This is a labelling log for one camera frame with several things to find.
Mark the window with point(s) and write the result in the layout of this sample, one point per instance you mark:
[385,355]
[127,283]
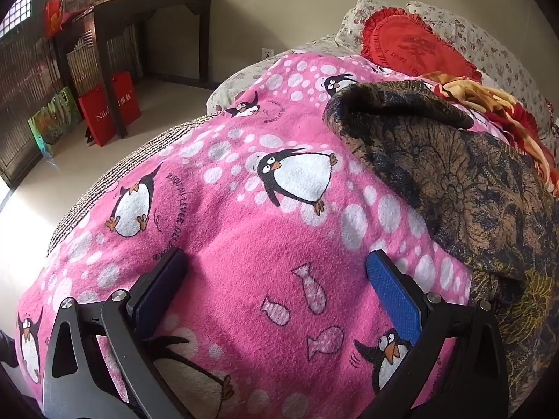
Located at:
[26,8]

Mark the brown blue floral patterned garment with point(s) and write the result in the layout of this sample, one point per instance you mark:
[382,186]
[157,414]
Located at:
[458,174]

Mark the red paper bag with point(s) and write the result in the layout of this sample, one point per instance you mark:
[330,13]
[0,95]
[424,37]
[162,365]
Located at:
[98,115]
[126,96]

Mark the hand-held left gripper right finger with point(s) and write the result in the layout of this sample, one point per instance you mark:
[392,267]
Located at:
[393,297]

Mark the white wall socket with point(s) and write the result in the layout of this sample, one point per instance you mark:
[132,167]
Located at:
[267,53]

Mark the dark wooden table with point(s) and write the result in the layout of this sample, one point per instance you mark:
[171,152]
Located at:
[144,2]

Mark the red ruffled heart pillow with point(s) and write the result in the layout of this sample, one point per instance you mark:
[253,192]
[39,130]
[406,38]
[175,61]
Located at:
[406,43]

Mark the green printed gift bag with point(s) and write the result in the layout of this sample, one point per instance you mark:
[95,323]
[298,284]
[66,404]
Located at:
[52,124]

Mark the orange red floral blanket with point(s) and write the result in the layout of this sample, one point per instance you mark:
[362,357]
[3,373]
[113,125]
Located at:
[493,100]

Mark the floral print pillow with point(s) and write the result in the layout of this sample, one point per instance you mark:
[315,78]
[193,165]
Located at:
[489,39]

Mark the small red gift bag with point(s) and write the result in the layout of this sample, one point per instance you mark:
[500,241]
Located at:
[53,17]

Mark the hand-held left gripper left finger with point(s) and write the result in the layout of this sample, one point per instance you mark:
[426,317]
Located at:
[159,290]

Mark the dark wooden lattice door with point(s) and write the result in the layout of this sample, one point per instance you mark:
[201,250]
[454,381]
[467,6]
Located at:
[22,109]

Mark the pink penguin print blanket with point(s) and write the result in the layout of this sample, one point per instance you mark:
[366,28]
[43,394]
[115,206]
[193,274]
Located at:
[244,227]

